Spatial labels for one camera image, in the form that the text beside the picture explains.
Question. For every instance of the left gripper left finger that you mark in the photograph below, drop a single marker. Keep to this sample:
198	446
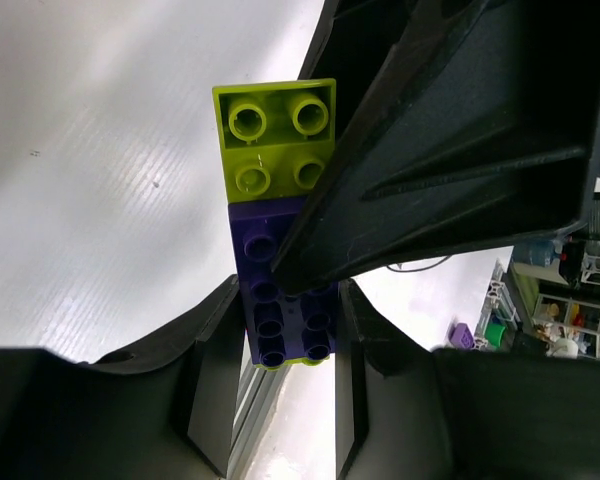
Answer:
161	407

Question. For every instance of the background shelf with clutter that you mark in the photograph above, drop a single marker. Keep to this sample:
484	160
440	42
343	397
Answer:
536	307

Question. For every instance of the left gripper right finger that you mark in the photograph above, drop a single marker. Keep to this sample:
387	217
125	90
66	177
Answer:
403	412

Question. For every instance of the water jug background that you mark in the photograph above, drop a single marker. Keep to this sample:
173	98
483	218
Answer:
539	253

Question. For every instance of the purple lego brick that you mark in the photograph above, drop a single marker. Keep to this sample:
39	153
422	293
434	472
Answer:
282	328

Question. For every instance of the lime green lego brick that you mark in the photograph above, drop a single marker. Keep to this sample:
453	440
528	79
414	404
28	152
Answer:
275	138

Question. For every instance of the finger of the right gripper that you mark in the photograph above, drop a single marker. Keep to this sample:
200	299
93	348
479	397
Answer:
366	49
505	146

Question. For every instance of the purple toy block background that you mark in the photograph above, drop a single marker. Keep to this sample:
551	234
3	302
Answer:
460	336

